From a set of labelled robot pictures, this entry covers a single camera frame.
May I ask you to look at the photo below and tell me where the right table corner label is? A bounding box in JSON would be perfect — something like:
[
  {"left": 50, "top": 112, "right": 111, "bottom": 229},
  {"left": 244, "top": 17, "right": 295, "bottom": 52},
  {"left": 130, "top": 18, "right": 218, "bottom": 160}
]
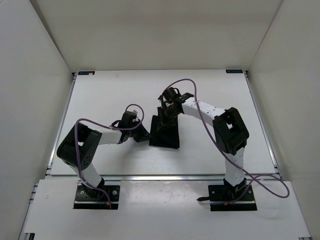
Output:
[{"left": 225, "top": 69, "right": 243, "bottom": 74}]

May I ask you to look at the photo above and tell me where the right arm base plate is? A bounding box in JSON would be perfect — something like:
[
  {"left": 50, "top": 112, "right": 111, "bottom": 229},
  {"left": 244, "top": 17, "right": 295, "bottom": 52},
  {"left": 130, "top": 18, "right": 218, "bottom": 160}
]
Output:
[{"left": 197, "top": 178, "right": 258, "bottom": 212}]

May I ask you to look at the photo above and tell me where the table corner label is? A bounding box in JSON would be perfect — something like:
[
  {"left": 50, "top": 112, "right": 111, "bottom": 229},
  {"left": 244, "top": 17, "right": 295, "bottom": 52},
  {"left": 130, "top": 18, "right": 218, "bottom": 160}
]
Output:
[
  {"left": 77, "top": 71, "right": 95, "bottom": 76},
  {"left": 225, "top": 69, "right": 243, "bottom": 74}
]

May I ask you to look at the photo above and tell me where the left table corner label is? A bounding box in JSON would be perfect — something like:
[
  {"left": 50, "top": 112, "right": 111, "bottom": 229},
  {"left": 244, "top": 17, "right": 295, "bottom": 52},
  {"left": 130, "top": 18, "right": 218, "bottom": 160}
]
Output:
[{"left": 77, "top": 71, "right": 95, "bottom": 76}]

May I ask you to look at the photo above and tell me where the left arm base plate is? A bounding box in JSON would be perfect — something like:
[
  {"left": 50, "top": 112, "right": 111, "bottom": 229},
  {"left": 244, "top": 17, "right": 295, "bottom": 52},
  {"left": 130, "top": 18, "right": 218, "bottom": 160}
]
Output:
[{"left": 73, "top": 183, "right": 121, "bottom": 210}]

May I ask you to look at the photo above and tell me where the black skirt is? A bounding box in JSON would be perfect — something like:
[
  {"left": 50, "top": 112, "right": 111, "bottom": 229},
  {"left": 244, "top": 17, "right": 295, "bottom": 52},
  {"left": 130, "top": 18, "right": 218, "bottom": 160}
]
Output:
[{"left": 149, "top": 115, "right": 180, "bottom": 149}]

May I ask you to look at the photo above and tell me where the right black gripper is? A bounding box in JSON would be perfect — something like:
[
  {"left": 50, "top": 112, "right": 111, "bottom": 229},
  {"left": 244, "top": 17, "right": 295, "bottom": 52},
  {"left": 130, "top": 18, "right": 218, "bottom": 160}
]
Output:
[{"left": 156, "top": 107, "right": 181, "bottom": 134}]

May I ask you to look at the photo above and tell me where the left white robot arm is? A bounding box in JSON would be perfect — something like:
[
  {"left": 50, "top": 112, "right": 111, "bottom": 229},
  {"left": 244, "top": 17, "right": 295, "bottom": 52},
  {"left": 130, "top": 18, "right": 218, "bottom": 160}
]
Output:
[{"left": 56, "top": 110, "right": 152, "bottom": 199}]

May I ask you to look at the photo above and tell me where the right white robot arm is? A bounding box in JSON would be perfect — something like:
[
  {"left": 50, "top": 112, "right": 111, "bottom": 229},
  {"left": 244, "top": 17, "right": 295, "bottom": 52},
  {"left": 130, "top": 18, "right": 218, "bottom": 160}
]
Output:
[{"left": 149, "top": 87, "right": 250, "bottom": 200}]

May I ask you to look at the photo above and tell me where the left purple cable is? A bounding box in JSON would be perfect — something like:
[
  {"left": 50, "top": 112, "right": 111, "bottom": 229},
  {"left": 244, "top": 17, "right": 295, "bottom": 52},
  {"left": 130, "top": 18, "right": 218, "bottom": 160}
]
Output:
[{"left": 74, "top": 103, "right": 145, "bottom": 208}]

